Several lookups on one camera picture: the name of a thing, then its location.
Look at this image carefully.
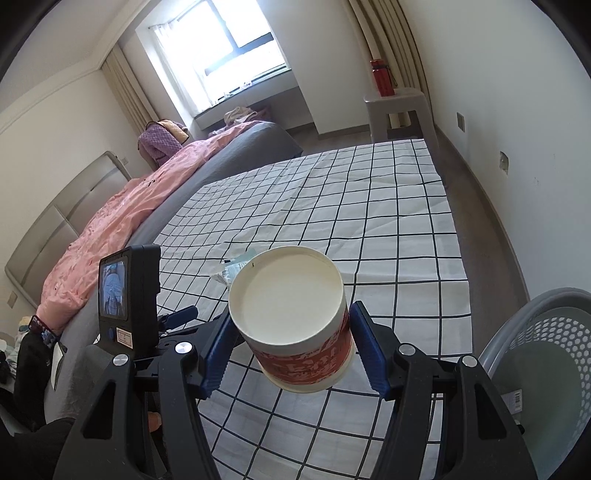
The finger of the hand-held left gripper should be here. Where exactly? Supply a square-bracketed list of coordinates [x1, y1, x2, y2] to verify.
[157, 305, 199, 330]

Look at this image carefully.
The grey plastic stool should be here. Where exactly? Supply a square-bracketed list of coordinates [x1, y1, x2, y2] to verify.
[364, 87, 439, 144]

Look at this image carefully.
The red water bottle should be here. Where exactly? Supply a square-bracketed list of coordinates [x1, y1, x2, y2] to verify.
[369, 58, 398, 96]

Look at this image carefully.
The black bag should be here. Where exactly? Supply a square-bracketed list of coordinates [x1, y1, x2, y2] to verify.
[14, 330, 65, 430]

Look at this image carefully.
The window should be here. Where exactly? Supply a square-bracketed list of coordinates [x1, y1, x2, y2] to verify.
[136, 0, 296, 114]

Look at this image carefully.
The red and white paper cup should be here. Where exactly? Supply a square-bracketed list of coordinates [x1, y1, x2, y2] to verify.
[228, 246, 357, 394]

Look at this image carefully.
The pink quilt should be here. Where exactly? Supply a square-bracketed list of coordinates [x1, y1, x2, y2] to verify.
[39, 121, 259, 333]

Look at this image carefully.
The grey bed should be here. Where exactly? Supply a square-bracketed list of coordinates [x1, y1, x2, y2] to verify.
[44, 121, 303, 416]

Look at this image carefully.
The beige cloth on windowsill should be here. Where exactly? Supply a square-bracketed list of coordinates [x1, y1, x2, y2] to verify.
[224, 106, 271, 125]

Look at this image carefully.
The beige curtain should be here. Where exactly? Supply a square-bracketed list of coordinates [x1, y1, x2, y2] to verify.
[102, 46, 160, 176]
[348, 0, 435, 130]

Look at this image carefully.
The purple pillow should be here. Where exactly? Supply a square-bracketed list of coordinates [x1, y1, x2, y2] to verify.
[139, 119, 190, 164]

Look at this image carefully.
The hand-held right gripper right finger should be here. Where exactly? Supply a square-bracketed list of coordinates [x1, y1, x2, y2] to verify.
[348, 300, 539, 480]

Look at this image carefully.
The person's left forearm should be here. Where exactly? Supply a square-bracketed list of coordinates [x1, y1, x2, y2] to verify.
[0, 415, 79, 480]

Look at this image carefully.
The clear plastic wrapper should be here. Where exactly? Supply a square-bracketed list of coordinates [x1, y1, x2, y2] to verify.
[211, 249, 257, 291]

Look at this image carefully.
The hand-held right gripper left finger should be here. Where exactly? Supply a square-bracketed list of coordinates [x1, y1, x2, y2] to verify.
[53, 309, 241, 480]

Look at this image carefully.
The beige padded headboard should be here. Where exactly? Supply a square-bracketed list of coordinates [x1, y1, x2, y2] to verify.
[4, 150, 132, 310]

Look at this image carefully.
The colourful printed item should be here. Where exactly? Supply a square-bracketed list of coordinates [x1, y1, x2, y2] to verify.
[28, 315, 61, 344]

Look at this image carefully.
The white black checkered sheet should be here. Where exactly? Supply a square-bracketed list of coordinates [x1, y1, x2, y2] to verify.
[152, 137, 472, 480]

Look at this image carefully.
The grey perforated plastic basket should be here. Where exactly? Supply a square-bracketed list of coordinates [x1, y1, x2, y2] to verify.
[478, 287, 591, 480]

